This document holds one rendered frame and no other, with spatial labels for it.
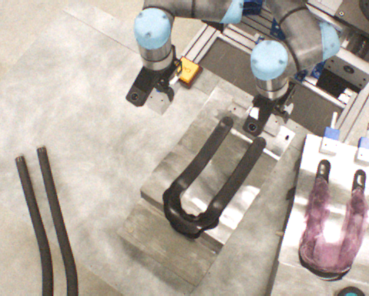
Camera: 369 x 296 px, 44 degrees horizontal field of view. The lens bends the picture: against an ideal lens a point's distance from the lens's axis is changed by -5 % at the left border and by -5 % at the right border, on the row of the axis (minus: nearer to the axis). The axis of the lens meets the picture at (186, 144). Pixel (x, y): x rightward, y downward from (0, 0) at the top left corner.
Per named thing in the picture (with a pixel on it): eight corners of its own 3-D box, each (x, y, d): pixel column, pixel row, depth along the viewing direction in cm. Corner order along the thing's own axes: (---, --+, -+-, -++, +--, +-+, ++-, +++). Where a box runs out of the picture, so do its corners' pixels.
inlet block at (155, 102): (173, 72, 136) (172, 63, 131) (188, 80, 135) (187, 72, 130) (147, 107, 133) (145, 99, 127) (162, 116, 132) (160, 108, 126)
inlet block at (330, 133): (325, 114, 139) (330, 107, 134) (340, 118, 138) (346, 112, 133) (317, 154, 135) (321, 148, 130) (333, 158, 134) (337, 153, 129)
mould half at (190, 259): (216, 99, 144) (217, 79, 131) (289, 143, 139) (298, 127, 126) (119, 235, 132) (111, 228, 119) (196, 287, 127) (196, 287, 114)
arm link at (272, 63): (297, 60, 92) (259, 78, 92) (297, 82, 102) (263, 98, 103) (279, 30, 94) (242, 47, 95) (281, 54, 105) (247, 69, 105)
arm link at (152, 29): (173, 5, 96) (166, 39, 94) (176, 32, 107) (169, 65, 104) (136, 1, 97) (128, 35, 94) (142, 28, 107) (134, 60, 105)
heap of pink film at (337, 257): (310, 173, 130) (317, 166, 123) (370, 190, 128) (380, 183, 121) (289, 264, 122) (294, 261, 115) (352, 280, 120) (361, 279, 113)
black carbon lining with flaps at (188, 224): (223, 116, 135) (225, 102, 126) (271, 145, 132) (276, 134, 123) (152, 216, 126) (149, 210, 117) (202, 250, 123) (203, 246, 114)
